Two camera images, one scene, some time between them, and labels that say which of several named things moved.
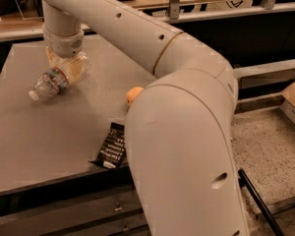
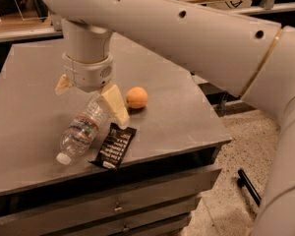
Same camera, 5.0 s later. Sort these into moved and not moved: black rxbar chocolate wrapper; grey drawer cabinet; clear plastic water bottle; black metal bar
Moved: clear plastic water bottle
Not moved: black metal bar; black rxbar chocolate wrapper; grey drawer cabinet
